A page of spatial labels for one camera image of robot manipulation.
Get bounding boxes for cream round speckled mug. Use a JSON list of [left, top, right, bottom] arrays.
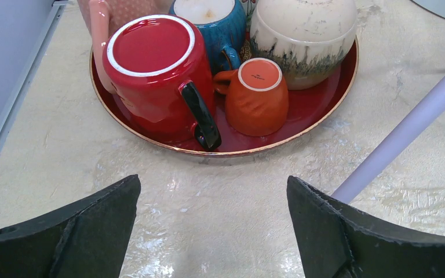
[[249, 0, 358, 90]]

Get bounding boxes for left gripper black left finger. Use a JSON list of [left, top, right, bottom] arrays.
[[0, 175, 141, 277]]

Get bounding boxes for blue ribbed mug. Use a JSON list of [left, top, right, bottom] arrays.
[[169, 0, 246, 75]]

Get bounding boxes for music stand tripod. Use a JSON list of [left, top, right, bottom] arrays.
[[331, 76, 445, 203]]

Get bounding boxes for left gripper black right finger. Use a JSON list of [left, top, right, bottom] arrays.
[[286, 176, 445, 277]]

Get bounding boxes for dark red round tray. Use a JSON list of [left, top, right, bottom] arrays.
[[89, 41, 359, 157]]

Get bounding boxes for small orange cup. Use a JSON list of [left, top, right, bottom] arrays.
[[213, 57, 289, 137]]

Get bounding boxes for pink dotted mug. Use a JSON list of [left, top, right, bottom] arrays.
[[78, 0, 171, 94]]

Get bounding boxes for aluminium frame rail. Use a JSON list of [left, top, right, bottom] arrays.
[[0, 1, 69, 152]]

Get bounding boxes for red mug black handle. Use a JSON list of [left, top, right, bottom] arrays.
[[102, 14, 222, 151]]

